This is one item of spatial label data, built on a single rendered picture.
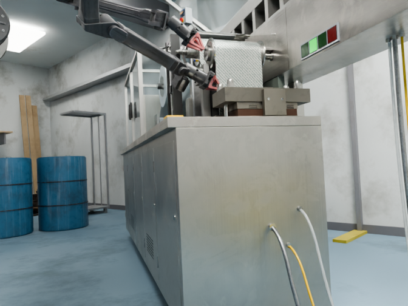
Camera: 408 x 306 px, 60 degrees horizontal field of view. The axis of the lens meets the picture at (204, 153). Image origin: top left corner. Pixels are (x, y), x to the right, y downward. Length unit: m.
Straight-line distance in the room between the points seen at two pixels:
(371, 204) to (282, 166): 2.30
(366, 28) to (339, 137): 2.48
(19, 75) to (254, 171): 7.83
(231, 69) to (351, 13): 0.58
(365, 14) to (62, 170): 3.91
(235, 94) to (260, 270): 0.71
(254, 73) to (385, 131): 2.09
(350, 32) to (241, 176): 0.65
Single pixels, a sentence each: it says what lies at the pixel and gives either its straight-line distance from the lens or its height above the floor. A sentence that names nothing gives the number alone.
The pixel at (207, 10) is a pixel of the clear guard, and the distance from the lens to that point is 2.58.
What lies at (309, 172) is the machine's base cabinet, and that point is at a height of 0.67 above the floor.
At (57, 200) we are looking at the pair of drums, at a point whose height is 0.37.
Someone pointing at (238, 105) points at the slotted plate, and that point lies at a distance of 1.47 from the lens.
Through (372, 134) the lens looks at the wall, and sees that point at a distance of 3.65.
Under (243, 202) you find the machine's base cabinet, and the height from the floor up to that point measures 0.56.
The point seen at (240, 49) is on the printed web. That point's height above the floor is 1.26.
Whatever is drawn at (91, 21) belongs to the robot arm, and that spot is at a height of 1.20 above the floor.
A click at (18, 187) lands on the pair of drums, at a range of 4.59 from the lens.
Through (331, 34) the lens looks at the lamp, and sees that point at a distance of 1.49.
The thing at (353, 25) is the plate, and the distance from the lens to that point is 1.41.
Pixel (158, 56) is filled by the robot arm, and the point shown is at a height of 1.16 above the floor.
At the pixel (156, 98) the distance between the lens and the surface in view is 2.65.
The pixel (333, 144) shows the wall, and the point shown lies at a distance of 3.78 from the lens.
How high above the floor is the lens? 0.72
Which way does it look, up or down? 2 degrees up
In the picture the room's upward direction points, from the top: 3 degrees counter-clockwise
